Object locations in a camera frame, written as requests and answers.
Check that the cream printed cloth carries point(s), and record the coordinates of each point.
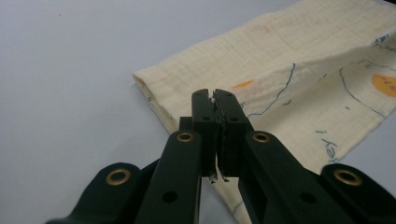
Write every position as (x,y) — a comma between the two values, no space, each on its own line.
(280,46)

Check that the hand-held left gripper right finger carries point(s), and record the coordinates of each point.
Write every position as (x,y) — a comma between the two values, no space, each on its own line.
(264,174)

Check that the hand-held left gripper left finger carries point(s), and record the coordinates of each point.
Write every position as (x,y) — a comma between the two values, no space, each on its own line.
(183,174)

